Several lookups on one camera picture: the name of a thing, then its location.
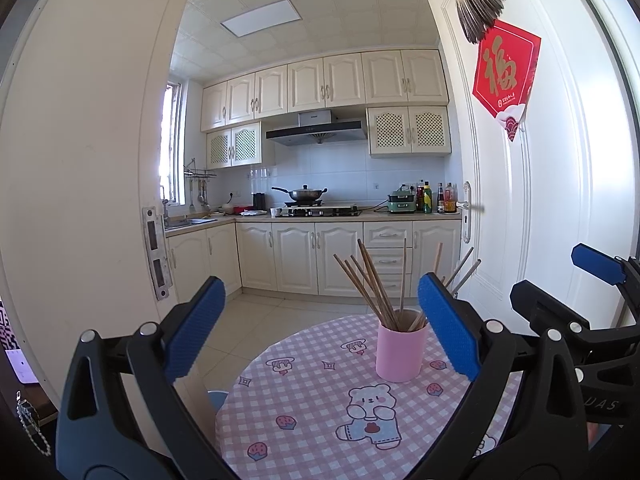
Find white door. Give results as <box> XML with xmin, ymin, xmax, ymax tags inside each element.
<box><xmin>428</xmin><ymin>0</ymin><xmax>639</xmax><ymax>332</ymax></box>

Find black kettle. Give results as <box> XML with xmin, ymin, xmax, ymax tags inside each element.
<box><xmin>252</xmin><ymin>193</ymin><xmax>267</xmax><ymax>210</ymax></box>

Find kitchen window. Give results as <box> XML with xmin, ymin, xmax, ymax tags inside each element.
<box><xmin>158</xmin><ymin>80</ymin><xmax>183</xmax><ymax>205</ymax></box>

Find kitchen faucet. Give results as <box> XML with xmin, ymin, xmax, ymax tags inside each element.
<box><xmin>160</xmin><ymin>198</ymin><xmax>170</xmax><ymax>226</ymax></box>

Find green bottle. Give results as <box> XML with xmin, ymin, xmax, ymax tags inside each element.
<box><xmin>423</xmin><ymin>182</ymin><xmax>433</xmax><ymax>214</ymax></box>

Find gas stove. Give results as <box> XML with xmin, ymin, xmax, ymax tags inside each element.
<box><xmin>277</xmin><ymin>204</ymin><xmax>361</xmax><ymax>218</ymax></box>

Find dark sauce bottle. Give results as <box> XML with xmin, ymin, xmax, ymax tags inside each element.
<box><xmin>436</xmin><ymin>182</ymin><xmax>445</xmax><ymax>214</ymax></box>

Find pink cylindrical utensil holder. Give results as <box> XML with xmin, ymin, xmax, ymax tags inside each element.
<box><xmin>375</xmin><ymin>310</ymin><xmax>427</xmax><ymax>384</ymax></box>

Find metal door strike plate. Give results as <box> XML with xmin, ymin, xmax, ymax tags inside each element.
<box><xmin>141</xmin><ymin>206</ymin><xmax>172</xmax><ymax>301</ymax></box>

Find green electric cooker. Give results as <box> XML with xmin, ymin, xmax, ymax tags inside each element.
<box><xmin>387</xmin><ymin>185</ymin><xmax>416</xmax><ymax>214</ymax></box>

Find silver door handle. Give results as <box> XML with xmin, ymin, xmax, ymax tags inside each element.
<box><xmin>458</xmin><ymin>180</ymin><xmax>484</xmax><ymax>248</ymax></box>

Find ceiling light panel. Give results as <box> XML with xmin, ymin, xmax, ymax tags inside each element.
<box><xmin>221</xmin><ymin>0</ymin><xmax>302</xmax><ymax>38</ymax></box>

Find cream lower cabinets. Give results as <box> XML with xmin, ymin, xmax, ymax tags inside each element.
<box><xmin>166</xmin><ymin>214</ymin><xmax>461</xmax><ymax>300</ymax></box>

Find black range hood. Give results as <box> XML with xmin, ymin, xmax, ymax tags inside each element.
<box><xmin>265</xmin><ymin>110</ymin><xmax>368</xmax><ymax>146</ymax></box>

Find black wok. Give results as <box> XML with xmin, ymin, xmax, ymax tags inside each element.
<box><xmin>272</xmin><ymin>185</ymin><xmax>328</xmax><ymax>205</ymax></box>

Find cream upper cabinets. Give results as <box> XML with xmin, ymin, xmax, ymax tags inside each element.
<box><xmin>201</xmin><ymin>49</ymin><xmax>451</xmax><ymax>169</ymax></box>

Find cream cabinets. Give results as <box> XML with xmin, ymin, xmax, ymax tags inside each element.
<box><xmin>201</xmin><ymin>49</ymin><xmax>451</xmax><ymax>169</ymax></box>
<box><xmin>166</xmin><ymin>214</ymin><xmax>461</xmax><ymax>300</ymax></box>

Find pink checkered tablecloth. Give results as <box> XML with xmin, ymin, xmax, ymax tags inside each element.
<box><xmin>214</xmin><ymin>313</ymin><xmax>524</xmax><ymax>480</ymax></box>

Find red fu door decoration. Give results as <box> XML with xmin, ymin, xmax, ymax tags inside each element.
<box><xmin>473</xmin><ymin>20</ymin><xmax>541</xmax><ymax>142</ymax></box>

